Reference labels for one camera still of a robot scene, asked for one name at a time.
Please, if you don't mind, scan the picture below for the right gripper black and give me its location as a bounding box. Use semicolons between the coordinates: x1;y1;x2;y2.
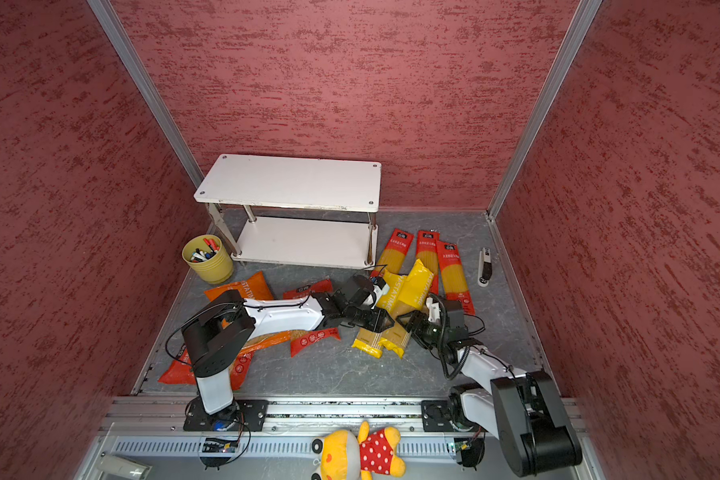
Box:
395;309;449;349

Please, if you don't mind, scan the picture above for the yellow spaghetti pack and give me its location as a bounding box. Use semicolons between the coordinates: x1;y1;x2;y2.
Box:
352;281;389;358
376;259;434;358

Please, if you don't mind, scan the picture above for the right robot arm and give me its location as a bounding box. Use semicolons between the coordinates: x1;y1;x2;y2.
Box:
396;296;583;477

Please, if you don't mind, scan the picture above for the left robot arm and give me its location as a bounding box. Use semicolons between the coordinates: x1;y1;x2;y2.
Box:
177;275;390;415

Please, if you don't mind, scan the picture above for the white two-tier shelf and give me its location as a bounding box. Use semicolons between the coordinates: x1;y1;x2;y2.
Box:
194;154;382;270

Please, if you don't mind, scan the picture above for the red spaghetti pack right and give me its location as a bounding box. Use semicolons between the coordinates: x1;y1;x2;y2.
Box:
437;240;476;315

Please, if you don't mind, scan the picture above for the red spaghetti pack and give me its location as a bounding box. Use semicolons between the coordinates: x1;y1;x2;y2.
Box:
416;230;440;294
371;228;413;277
437;240;476;315

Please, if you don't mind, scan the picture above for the red spaghetti pack left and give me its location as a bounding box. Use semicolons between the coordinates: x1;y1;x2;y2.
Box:
371;228;413;277

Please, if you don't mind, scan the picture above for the red spaghetti pack middle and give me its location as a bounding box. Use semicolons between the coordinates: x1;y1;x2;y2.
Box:
416;230;440;294

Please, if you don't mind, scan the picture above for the red macaroni bag centre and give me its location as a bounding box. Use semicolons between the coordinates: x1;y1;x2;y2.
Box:
282;279;341;357

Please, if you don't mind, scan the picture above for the red macaroni bag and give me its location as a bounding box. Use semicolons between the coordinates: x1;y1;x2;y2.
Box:
282;279;341;357
158;347;254;391

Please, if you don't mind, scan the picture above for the small white black device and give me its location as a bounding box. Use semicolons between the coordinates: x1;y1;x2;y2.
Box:
477;248;493;287

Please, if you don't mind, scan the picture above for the orange macaroni bag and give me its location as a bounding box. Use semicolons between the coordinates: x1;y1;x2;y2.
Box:
205;272;295;355

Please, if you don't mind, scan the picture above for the yellow plush toy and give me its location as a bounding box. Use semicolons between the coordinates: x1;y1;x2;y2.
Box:
310;421;406;480

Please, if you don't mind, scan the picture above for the yellow pen cup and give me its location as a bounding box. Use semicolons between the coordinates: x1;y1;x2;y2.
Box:
181;234;234;285

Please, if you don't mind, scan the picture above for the red macaroni bag left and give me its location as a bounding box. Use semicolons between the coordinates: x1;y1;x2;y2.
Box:
158;347;254;391

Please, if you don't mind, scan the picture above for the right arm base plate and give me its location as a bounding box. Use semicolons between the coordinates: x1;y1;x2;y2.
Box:
421;400;455;433

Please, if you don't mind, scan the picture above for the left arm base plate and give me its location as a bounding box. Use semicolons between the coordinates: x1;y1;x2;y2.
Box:
183;397;269;432

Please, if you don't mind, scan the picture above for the right aluminium corner post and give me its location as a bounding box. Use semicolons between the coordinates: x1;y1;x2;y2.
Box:
487;0;602;223

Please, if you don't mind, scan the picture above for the aluminium corner post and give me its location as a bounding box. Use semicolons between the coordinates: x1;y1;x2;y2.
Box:
86;0;204;188
487;0;602;223

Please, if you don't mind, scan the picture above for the left aluminium corner post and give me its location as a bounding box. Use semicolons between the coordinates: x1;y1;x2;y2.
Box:
86;0;204;188

